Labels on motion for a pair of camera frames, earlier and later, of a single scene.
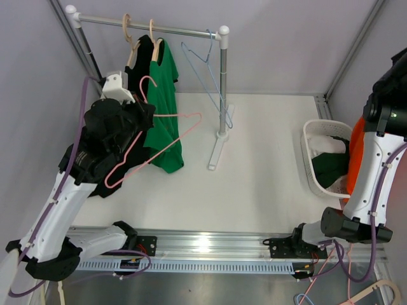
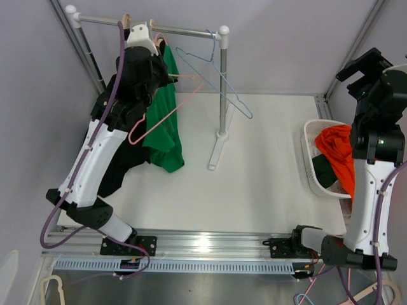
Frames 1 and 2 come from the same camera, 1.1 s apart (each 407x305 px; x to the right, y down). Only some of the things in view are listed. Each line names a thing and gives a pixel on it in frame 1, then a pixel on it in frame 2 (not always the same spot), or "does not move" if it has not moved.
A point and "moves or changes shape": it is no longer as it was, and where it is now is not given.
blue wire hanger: [184, 46] → [249, 115]
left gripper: [145, 111] → [165, 79]
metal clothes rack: [75, 18] does not move
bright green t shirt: [162, 143] does not move
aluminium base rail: [149, 245] does not move
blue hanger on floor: [302, 294] does not move
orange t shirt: [355, 153] moves or changes shape
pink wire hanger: [160, 153] → [199, 79]
